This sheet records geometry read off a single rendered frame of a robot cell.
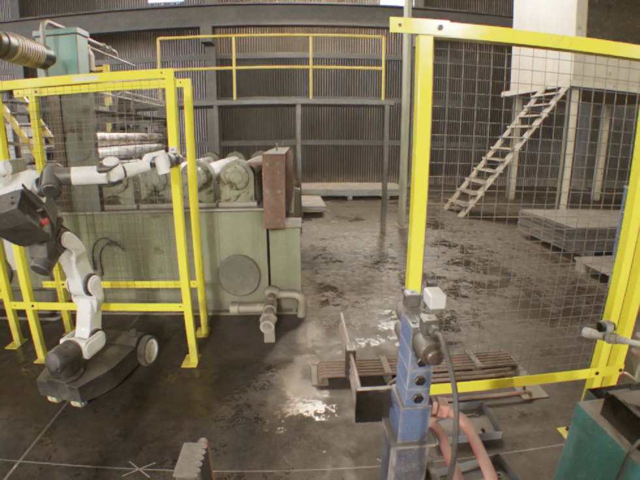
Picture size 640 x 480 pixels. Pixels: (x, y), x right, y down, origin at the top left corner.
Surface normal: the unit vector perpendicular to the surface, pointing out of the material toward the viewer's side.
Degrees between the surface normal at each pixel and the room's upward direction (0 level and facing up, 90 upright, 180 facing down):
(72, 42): 90
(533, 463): 0
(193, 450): 0
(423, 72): 90
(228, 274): 89
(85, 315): 72
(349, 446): 0
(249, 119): 90
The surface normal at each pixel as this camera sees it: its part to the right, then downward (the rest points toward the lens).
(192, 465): 0.00, -0.97
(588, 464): -1.00, 0.01
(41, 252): -0.12, 0.14
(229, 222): 0.06, 0.26
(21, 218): 0.29, 0.76
